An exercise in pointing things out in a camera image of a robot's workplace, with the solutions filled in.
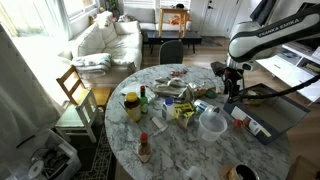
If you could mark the dark grey chair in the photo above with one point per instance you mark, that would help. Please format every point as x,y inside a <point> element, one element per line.
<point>171,52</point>

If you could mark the white sofa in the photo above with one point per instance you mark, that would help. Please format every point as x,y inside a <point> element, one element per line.
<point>122,40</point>

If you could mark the red wrappers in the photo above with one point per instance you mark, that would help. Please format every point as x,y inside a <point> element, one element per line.
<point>178,73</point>

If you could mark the white paper sheet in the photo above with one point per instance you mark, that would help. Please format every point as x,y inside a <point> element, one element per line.
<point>135,87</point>

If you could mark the wooden side table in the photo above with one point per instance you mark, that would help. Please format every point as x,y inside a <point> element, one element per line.
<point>178,15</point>

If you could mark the clear plastic cup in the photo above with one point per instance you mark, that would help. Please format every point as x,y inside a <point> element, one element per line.
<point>211,126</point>

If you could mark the green glass bottle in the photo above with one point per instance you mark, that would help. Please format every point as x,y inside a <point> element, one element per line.
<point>143,99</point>

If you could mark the folded grey blanket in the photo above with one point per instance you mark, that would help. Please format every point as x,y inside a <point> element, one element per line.
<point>94,63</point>

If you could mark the small wooden chair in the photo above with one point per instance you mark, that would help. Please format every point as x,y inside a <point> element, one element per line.
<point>83,110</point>

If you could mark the white drawer cabinet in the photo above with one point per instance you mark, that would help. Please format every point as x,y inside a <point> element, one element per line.
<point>291,66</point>

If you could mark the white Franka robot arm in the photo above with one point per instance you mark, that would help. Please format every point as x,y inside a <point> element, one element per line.
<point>252,42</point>

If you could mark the clear storage bin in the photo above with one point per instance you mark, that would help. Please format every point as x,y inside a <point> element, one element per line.
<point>45,156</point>

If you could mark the dark coffee table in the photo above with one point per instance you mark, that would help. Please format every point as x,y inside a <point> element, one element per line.
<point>190,39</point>

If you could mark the red cap sauce bottle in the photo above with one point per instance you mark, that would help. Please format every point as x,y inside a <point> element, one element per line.
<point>144,148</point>

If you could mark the white bottle blue cap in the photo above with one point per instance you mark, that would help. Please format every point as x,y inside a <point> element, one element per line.
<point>168,109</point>

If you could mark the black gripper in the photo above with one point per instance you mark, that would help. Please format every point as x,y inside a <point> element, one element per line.
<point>230,77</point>

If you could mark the yellow black packet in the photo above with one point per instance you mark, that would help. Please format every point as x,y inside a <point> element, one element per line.
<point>184,114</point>

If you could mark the dark blue cardboard box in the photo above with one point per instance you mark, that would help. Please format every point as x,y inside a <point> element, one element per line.
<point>267,119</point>

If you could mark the striped crumpled cloth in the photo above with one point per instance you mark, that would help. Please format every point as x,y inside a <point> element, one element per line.
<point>175,88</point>

